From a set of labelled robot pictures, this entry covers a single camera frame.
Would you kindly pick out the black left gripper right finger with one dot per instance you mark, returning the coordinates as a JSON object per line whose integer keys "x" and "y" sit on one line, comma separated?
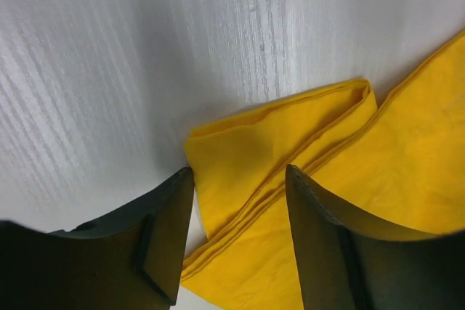
{"x": 347, "y": 258}

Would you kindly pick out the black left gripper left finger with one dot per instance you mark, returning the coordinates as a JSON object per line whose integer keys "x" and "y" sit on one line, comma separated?
{"x": 130, "y": 258}

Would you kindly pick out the yellow Pikachu cloth placemat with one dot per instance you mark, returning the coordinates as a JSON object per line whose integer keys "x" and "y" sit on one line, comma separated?
{"x": 402, "y": 161}

